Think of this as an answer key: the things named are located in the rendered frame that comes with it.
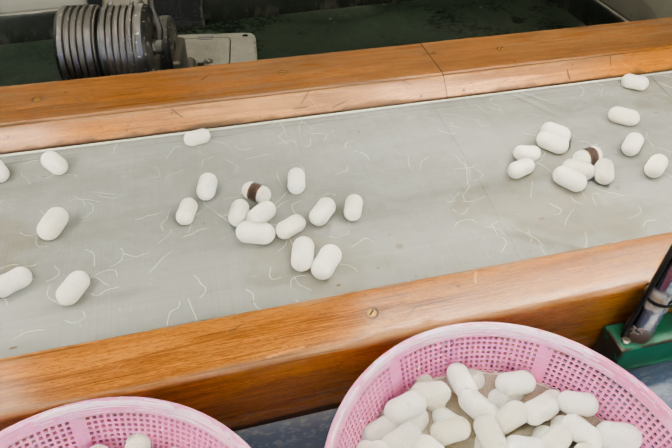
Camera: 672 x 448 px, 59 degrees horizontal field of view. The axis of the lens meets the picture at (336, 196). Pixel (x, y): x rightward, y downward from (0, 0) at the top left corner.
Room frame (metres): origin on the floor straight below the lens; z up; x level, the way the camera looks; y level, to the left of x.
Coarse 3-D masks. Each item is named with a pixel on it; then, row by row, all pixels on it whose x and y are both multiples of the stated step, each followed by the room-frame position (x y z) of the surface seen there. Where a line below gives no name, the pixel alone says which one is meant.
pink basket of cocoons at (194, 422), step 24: (72, 408) 0.21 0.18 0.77; (96, 408) 0.21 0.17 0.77; (120, 408) 0.21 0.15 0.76; (144, 408) 0.21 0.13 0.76; (168, 408) 0.21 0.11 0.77; (0, 432) 0.19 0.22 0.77; (24, 432) 0.20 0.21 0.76; (48, 432) 0.20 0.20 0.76; (72, 432) 0.20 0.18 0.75; (96, 432) 0.21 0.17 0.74; (120, 432) 0.21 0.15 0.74; (144, 432) 0.21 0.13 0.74; (168, 432) 0.21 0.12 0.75; (192, 432) 0.20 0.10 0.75; (216, 432) 0.20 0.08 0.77
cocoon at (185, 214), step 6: (186, 198) 0.45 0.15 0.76; (180, 204) 0.44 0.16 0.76; (186, 204) 0.44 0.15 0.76; (192, 204) 0.44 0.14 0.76; (180, 210) 0.43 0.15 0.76; (186, 210) 0.43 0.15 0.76; (192, 210) 0.43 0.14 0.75; (180, 216) 0.42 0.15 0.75; (186, 216) 0.42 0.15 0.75; (192, 216) 0.43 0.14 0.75; (180, 222) 0.42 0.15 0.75; (186, 222) 0.42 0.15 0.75
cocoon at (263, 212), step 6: (258, 204) 0.44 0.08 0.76; (264, 204) 0.44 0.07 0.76; (270, 204) 0.44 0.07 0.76; (252, 210) 0.43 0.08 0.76; (258, 210) 0.43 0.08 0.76; (264, 210) 0.43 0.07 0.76; (270, 210) 0.44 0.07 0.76; (246, 216) 0.43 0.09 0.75; (252, 216) 0.42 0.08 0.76; (258, 216) 0.42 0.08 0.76; (264, 216) 0.43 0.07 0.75; (270, 216) 0.43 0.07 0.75
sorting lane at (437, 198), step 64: (256, 128) 0.60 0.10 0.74; (320, 128) 0.60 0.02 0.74; (384, 128) 0.61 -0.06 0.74; (448, 128) 0.61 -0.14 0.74; (512, 128) 0.61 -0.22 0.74; (576, 128) 0.62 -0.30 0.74; (640, 128) 0.62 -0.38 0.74; (0, 192) 0.47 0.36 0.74; (64, 192) 0.47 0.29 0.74; (128, 192) 0.47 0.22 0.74; (192, 192) 0.48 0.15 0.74; (320, 192) 0.48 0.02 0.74; (384, 192) 0.49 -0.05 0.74; (448, 192) 0.49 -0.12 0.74; (512, 192) 0.49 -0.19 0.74; (576, 192) 0.50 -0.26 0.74; (640, 192) 0.50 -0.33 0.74; (0, 256) 0.38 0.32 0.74; (64, 256) 0.38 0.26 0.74; (128, 256) 0.38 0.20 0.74; (192, 256) 0.38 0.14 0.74; (256, 256) 0.39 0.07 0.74; (384, 256) 0.39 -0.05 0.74; (448, 256) 0.39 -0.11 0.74; (512, 256) 0.40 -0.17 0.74; (0, 320) 0.30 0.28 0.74; (64, 320) 0.31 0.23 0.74; (128, 320) 0.31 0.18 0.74; (192, 320) 0.31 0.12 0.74
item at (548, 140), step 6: (540, 132) 0.58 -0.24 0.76; (546, 132) 0.58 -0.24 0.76; (552, 132) 0.58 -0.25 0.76; (540, 138) 0.57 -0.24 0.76; (546, 138) 0.57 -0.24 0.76; (552, 138) 0.57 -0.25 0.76; (558, 138) 0.57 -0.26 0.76; (564, 138) 0.57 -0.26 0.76; (540, 144) 0.57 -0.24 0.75; (546, 144) 0.57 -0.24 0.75; (552, 144) 0.56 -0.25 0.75; (558, 144) 0.56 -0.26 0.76; (564, 144) 0.56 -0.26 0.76; (552, 150) 0.56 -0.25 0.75; (558, 150) 0.56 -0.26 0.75; (564, 150) 0.56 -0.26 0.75
